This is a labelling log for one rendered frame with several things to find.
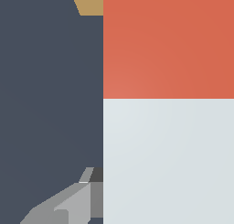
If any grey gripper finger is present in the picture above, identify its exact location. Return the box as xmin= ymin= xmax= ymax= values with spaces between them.
xmin=19 ymin=166 xmax=104 ymax=224

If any red and white peg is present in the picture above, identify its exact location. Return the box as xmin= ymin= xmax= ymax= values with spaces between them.
xmin=102 ymin=0 xmax=234 ymax=224

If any tan box with hole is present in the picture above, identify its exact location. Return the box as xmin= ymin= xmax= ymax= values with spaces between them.
xmin=69 ymin=0 xmax=104 ymax=16

